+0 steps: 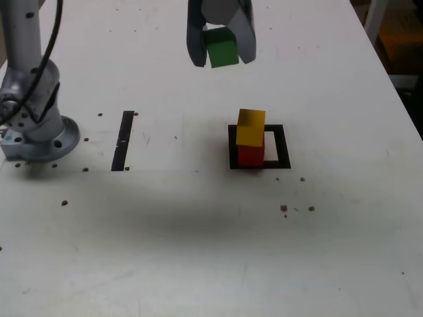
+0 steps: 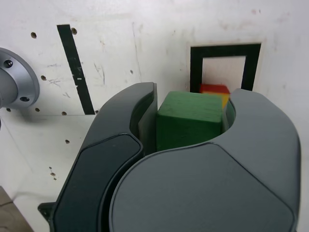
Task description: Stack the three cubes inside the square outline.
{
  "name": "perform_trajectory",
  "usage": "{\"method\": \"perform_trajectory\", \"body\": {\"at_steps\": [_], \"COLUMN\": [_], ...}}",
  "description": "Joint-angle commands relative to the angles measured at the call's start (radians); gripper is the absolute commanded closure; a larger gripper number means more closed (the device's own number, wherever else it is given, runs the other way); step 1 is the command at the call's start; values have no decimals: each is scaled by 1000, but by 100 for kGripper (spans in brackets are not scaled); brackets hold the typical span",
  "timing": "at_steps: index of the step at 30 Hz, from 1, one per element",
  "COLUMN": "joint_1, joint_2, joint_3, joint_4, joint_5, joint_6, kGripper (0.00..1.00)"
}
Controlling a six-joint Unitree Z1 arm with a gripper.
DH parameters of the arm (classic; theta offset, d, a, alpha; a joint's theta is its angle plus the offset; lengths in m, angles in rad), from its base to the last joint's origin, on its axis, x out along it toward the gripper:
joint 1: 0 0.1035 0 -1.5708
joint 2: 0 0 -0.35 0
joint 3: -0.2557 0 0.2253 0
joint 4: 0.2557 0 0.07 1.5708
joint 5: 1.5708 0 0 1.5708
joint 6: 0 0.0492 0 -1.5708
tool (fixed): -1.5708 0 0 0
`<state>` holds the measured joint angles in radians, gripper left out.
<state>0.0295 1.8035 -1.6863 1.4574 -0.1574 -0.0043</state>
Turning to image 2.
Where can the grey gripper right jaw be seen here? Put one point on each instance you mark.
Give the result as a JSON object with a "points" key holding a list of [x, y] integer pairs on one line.
{"points": [[205, 193]]}

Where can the green cube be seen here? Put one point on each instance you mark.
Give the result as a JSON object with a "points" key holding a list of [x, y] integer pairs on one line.
{"points": [[188, 118]]}

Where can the red cube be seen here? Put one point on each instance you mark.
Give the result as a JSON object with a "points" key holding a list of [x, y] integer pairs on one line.
{"points": [[212, 88]]}

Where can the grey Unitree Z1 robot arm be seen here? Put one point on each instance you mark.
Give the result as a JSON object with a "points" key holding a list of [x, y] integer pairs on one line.
{"points": [[17, 79]]}

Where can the black tape square outline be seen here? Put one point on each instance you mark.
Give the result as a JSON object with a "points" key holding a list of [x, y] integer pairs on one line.
{"points": [[195, 67]]}

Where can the yellow cube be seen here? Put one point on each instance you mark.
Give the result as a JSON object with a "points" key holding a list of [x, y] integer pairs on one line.
{"points": [[225, 99]]}

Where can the black tape strip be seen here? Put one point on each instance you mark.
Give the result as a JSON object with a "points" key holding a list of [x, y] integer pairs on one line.
{"points": [[74, 67]]}

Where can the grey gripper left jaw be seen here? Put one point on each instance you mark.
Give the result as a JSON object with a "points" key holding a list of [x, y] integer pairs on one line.
{"points": [[96, 169]]}

